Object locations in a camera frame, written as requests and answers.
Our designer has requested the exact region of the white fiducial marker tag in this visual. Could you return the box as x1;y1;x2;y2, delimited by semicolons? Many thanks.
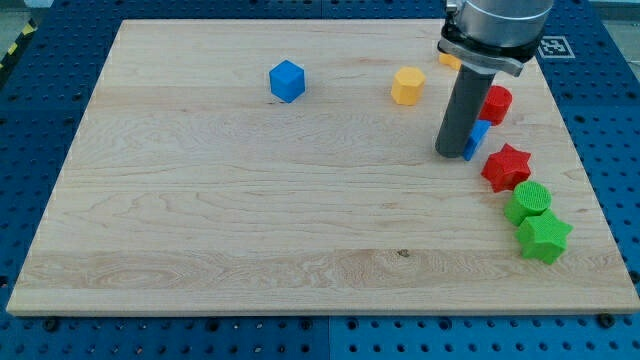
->
538;35;575;59

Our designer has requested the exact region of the green cylinder block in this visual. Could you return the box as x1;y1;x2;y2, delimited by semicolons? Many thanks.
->
504;181;552;226

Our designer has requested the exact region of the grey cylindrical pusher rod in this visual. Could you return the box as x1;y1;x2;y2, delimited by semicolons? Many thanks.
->
435;65;496;158

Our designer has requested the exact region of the blue flat block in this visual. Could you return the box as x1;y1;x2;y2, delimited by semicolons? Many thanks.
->
462;119;492;161

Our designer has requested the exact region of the wooden board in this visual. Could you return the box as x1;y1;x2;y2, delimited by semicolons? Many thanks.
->
7;20;639;317

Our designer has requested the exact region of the yellow hexagon block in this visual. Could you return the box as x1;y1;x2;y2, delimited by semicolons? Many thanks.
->
391;66;426;106

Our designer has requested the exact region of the blue cube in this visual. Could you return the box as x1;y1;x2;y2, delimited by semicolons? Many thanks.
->
269;60;305;103

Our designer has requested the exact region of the red star block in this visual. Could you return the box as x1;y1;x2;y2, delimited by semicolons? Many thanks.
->
481;143;531;193

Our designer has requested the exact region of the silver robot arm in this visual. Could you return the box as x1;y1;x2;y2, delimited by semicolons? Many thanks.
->
435;0;554;158

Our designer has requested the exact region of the yellow black hazard tape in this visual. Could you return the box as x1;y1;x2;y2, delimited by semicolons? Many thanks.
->
1;18;38;73

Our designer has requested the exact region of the yellow block behind arm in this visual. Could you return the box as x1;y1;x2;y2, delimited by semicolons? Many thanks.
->
438;53;462;71

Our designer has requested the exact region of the green star block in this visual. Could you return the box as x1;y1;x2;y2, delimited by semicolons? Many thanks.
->
515;209;573;265

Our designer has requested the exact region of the red cylinder block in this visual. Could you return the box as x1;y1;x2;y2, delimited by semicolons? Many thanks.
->
478;85;513;126

